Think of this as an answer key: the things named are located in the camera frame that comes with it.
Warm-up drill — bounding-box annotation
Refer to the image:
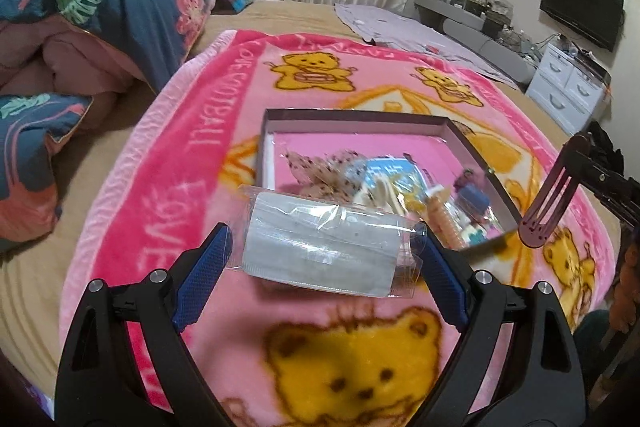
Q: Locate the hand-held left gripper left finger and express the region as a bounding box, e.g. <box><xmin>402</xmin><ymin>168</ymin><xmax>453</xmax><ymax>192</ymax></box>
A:
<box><xmin>52</xmin><ymin>222</ymin><xmax>236</xmax><ymax>427</ymax></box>

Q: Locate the black flat television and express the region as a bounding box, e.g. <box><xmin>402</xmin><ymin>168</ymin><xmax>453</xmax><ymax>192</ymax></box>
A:
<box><xmin>539</xmin><ymin>0</ymin><xmax>626</xmax><ymax>54</ymax></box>

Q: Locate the white drawer cabinet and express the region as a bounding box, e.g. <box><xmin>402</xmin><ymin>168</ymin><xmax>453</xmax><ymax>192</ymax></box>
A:
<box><xmin>525</xmin><ymin>43</ymin><xmax>612</xmax><ymax>138</ymax></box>

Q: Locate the dotted mesh hair bow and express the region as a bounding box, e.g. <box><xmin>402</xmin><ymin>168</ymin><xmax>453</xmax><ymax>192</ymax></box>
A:
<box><xmin>282</xmin><ymin>147</ymin><xmax>371</xmax><ymax>202</ymax></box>

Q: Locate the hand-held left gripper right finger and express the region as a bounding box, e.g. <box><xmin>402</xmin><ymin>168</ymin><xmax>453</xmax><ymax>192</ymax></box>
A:
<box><xmin>412</xmin><ymin>222</ymin><xmax>586</xmax><ymax>427</ymax></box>

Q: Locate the small blue box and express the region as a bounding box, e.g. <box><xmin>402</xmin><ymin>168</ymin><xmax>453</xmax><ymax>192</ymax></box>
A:
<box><xmin>457</xmin><ymin>184</ymin><xmax>491</xmax><ymax>218</ymax></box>

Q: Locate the shallow grey cardboard box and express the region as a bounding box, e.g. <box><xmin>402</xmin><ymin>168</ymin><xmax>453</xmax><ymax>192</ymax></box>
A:
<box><xmin>256</xmin><ymin>108</ymin><xmax>521</xmax><ymax>253</ymax></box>

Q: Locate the grey console shelf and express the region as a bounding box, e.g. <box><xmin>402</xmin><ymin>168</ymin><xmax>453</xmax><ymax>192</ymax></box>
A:
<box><xmin>414</xmin><ymin>0</ymin><xmax>541</xmax><ymax>85</ymax></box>

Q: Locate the pink fluffy hair tie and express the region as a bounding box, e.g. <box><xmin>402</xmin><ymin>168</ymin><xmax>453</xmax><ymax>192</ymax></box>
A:
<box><xmin>452</xmin><ymin>168</ymin><xmax>478</xmax><ymax>190</ymax></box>

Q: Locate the floral blue pink quilt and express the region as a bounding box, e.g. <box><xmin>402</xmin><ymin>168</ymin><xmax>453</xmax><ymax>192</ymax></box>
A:
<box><xmin>0</xmin><ymin>0</ymin><xmax>216</xmax><ymax>253</ymax></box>

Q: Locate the blue toy packet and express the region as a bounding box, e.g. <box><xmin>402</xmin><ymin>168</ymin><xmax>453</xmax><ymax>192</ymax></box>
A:
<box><xmin>360</xmin><ymin>177</ymin><xmax>416</xmax><ymax>218</ymax></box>

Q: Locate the pink bear printed blanket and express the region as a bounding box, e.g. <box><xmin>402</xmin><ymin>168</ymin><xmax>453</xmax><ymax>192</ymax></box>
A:
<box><xmin>59</xmin><ymin>29</ymin><xmax>623</xmax><ymax>427</ymax></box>

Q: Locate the small black box device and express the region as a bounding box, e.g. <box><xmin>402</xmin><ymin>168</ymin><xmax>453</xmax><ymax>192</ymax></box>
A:
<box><xmin>482</xmin><ymin>14</ymin><xmax>506</xmax><ymax>38</ymax></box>

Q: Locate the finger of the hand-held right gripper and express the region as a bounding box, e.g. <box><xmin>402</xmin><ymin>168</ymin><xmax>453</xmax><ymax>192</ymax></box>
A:
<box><xmin>580</xmin><ymin>164</ymin><xmax>640</xmax><ymax>228</ymax></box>
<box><xmin>570</xmin><ymin>132</ymin><xmax>640</xmax><ymax>195</ymax></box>

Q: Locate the grey item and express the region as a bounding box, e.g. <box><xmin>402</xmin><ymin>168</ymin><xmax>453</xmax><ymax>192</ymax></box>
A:
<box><xmin>227</xmin><ymin>184</ymin><xmax>426</xmax><ymax>299</ymax></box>

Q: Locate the dark cloth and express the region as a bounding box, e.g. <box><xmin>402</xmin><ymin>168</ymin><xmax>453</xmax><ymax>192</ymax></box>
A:
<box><xmin>572</xmin><ymin>307</ymin><xmax>640</xmax><ymax>393</ymax></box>

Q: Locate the black bag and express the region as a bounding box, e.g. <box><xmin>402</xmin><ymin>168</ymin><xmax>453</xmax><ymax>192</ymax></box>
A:
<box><xmin>585</xmin><ymin>121</ymin><xmax>626</xmax><ymax>178</ymax></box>

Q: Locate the purple bed sheet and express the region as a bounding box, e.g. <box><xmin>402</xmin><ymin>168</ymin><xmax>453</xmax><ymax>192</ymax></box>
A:
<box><xmin>334</xmin><ymin>2</ymin><xmax>521</xmax><ymax>90</ymax></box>

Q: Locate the orange tube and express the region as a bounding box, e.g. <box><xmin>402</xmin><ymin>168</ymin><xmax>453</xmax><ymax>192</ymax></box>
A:
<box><xmin>425</xmin><ymin>197</ymin><xmax>466</xmax><ymax>250</ymax></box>

